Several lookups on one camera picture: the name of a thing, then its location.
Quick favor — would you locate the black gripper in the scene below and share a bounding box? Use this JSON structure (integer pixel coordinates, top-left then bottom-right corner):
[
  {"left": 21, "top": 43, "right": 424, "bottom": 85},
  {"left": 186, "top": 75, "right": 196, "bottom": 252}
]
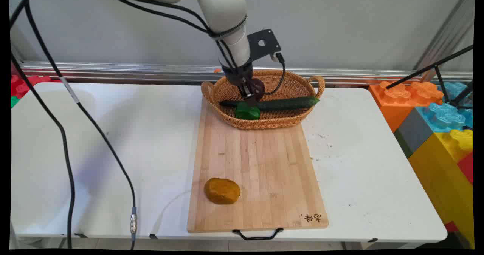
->
[{"left": 221, "top": 60, "right": 260, "bottom": 106}]

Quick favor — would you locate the orange-brown potato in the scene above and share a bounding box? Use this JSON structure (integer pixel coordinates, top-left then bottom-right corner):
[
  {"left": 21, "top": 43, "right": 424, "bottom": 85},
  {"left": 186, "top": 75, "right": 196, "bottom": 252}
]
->
[{"left": 204, "top": 178, "right": 240, "bottom": 205}]

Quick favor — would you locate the dark purple onion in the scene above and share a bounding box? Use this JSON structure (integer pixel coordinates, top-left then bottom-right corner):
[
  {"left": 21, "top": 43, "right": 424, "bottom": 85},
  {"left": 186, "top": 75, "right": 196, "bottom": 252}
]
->
[{"left": 248, "top": 78, "right": 266, "bottom": 102}]

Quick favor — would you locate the green bell pepper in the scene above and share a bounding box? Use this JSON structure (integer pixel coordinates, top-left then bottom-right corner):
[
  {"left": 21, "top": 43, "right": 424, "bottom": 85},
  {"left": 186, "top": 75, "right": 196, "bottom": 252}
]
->
[{"left": 234, "top": 102, "right": 261, "bottom": 120}]

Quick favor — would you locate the woven wicker basket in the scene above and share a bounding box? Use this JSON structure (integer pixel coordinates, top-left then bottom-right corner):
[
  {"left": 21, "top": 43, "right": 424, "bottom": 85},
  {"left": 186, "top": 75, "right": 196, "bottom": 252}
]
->
[{"left": 201, "top": 69, "right": 326, "bottom": 130}]

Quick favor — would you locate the dark green cucumber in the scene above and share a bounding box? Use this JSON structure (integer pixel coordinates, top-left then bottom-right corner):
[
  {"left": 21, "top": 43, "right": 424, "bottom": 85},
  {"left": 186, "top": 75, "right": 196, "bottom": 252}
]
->
[{"left": 220, "top": 96, "right": 320, "bottom": 111}]

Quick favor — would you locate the wooden cutting board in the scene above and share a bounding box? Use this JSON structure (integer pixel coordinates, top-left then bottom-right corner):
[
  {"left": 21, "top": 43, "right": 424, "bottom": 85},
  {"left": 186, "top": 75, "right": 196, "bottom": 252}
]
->
[{"left": 187, "top": 96, "right": 329, "bottom": 233}]

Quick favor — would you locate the clear plastic tube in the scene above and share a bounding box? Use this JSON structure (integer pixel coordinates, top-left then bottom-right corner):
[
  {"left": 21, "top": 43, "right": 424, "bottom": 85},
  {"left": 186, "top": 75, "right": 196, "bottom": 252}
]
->
[{"left": 150, "top": 189, "right": 192, "bottom": 239}]

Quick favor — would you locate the orange giant toy brick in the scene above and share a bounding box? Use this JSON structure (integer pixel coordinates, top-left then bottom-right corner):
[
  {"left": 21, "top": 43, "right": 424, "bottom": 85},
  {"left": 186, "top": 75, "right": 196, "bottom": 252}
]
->
[{"left": 369, "top": 80, "right": 444, "bottom": 133}]

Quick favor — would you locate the grey giant toy brick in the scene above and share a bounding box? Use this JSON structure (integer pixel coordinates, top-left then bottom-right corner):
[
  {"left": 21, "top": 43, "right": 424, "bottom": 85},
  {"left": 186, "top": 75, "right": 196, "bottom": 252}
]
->
[{"left": 394, "top": 108, "right": 434, "bottom": 158}]

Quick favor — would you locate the black tripod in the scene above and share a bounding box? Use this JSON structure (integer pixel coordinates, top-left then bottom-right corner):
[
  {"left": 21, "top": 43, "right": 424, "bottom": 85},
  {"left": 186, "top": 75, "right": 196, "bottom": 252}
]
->
[{"left": 386, "top": 45, "right": 474, "bottom": 110}]

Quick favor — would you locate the blue giant toy brick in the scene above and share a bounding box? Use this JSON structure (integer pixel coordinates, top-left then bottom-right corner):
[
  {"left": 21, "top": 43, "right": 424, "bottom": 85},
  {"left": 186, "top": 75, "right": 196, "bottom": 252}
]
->
[{"left": 415, "top": 81, "right": 473, "bottom": 133}]

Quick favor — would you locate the yellow giant toy brick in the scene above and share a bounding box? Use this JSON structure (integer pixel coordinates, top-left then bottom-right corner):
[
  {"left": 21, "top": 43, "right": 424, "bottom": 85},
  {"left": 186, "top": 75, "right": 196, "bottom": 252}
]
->
[{"left": 408, "top": 128, "right": 475, "bottom": 248}]

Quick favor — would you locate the red giant toy brick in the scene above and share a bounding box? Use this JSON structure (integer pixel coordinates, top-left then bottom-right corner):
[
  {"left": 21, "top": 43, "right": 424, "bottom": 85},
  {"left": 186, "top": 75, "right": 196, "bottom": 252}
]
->
[
  {"left": 11, "top": 75, "right": 63, "bottom": 99},
  {"left": 457, "top": 152, "right": 474, "bottom": 185}
]

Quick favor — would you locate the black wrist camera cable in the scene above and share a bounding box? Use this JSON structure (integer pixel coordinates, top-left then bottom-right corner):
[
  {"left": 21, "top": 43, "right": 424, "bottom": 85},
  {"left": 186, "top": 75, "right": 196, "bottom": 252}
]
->
[{"left": 265, "top": 52, "right": 287, "bottom": 96}]

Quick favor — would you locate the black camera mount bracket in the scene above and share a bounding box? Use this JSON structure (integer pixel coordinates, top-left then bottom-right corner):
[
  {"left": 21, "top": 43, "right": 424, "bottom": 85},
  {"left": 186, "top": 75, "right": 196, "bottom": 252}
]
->
[{"left": 248, "top": 29, "right": 283, "bottom": 62}]

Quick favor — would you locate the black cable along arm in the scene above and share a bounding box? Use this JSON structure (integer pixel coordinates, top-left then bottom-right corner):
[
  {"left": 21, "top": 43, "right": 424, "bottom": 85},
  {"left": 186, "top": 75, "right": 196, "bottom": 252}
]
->
[{"left": 93, "top": 0, "right": 239, "bottom": 70}]

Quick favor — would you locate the aluminium rail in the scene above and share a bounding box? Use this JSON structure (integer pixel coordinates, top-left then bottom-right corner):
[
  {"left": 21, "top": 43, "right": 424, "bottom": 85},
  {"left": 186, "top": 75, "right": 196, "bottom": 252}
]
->
[{"left": 18, "top": 61, "right": 473, "bottom": 86}]

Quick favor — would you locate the black cutting board handle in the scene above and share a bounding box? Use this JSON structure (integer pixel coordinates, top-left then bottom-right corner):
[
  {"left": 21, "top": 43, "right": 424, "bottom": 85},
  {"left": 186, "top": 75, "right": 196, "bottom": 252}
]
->
[{"left": 232, "top": 228, "right": 284, "bottom": 241}]

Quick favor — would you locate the black cable with metal connector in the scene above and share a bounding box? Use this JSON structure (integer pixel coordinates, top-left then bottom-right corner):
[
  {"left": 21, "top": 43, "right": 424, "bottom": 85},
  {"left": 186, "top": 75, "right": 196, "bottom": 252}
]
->
[{"left": 9, "top": 0, "right": 138, "bottom": 250}]

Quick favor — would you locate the thick black cable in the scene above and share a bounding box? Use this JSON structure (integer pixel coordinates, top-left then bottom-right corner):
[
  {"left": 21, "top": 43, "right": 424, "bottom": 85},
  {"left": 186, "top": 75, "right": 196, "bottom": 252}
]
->
[{"left": 9, "top": 53, "right": 76, "bottom": 249}]

